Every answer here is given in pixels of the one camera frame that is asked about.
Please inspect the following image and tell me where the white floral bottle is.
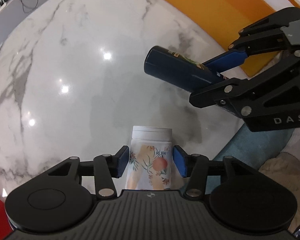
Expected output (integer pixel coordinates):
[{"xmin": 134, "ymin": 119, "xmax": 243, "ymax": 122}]
[{"xmin": 125, "ymin": 126, "xmax": 172, "ymax": 191}]

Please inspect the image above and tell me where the orange white storage box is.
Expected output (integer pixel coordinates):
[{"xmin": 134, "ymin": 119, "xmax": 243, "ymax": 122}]
[{"xmin": 146, "ymin": 0, "xmax": 300, "ymax": 78}]

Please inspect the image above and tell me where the dark blue cylinder can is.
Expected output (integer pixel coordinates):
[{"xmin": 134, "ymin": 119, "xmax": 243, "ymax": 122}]
[{"xmin": 144, "ymin": 46, "xmax": 226, "ymax": 93}]

